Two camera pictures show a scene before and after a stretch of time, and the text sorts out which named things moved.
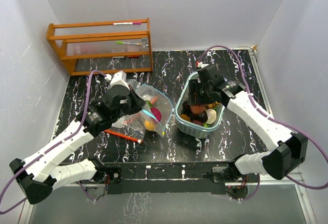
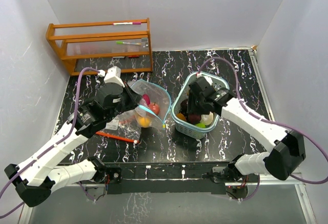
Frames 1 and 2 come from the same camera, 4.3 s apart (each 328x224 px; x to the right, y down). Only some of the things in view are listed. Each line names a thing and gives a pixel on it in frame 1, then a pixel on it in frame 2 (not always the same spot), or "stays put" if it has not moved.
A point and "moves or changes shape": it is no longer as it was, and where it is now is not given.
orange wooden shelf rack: [102, 47] stays put
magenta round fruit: [156, 113] to [147, 98]
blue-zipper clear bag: [157, 110] moves or changes shape
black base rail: [140, 177] stays put
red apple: [197, 108] moves or changes shape
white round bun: [211, 116] stays put
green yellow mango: [149, 103] to [144, 122]
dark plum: [203, 117] to [194, 118]
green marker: [124, 42] stays put
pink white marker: [127, 23] stays put
